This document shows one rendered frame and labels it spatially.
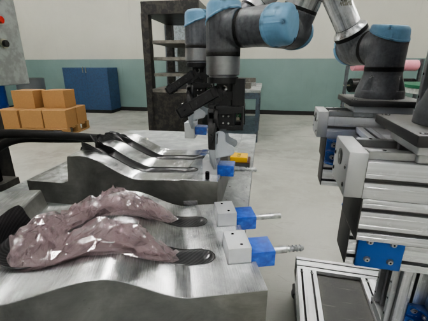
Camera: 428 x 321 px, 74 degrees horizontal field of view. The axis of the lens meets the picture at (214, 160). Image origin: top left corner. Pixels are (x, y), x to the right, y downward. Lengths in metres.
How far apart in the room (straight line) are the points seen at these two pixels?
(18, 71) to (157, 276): 1.14
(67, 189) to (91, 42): 7.74
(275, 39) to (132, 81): 7.46
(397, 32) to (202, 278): 0.92
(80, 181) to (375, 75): 0.94
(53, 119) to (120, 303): 5.13
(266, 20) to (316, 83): 6.76
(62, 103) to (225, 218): 5.19
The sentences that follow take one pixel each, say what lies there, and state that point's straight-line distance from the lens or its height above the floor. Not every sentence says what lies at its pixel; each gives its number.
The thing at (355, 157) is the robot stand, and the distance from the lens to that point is 0.58.
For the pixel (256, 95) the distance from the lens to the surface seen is 4.39.
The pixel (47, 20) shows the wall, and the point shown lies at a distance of 9.16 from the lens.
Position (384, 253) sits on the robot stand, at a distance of 0.73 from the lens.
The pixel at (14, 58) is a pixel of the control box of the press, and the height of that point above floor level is 1.17.
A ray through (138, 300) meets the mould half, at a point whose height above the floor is 0.86.
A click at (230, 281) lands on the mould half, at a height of 0.85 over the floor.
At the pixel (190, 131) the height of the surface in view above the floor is 0.93.
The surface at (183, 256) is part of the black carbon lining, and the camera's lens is 0.48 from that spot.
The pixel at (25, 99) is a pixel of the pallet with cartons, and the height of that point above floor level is 0.61.
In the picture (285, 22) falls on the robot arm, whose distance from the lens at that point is 0.58.
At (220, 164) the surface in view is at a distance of 0.69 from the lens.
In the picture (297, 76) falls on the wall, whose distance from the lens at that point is 7.25.
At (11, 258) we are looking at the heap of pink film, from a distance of 0.52.
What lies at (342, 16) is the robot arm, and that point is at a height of 1.30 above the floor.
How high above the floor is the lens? 1.14
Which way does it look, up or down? 18 degrees down
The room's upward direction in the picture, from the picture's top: straight up
